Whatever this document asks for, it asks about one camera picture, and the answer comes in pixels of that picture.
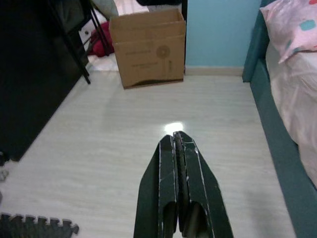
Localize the pink pillow with orange spots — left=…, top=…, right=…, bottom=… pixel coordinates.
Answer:
left=260, top=0, right=317, bottom=64

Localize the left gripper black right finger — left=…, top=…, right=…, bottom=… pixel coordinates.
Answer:
left=173, top=131, right=235, bottom=238

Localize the black fabric cabinet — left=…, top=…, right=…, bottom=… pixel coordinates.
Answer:
left=0, top=0, right=91, bottom=162

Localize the red cloth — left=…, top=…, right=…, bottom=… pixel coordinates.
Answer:
left=89, top=21, right=116, bottom=58

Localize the dark teal bed frame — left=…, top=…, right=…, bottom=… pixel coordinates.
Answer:
left=249, top=59, right=317, bottom=238

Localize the grey crumpled garment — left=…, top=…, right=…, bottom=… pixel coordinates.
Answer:
left=91, top=0, right=119, bottom=19

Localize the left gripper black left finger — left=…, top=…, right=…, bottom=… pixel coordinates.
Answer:
left=133, top=135, right=179, bottom=238

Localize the open brown cardboard box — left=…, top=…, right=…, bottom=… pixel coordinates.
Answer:
left=108, top=9, right=187, bottom=89

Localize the cream sheeted mattress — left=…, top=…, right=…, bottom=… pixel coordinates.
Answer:
left=264, top=42, right=317, bottom=189

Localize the large black foam mat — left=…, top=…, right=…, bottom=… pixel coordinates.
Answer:
left=0, top=213, right=80, bottom=238

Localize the dark teal padded headboard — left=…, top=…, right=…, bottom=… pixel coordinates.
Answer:
left=242, top=0, right=270, bottom=82

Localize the black folding chair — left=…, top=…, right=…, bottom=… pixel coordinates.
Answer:
left=49, top=0, right=116, bottom=85

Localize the large black fabric bag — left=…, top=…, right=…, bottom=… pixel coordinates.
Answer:
left=137, top=0, right=188, bottom=7

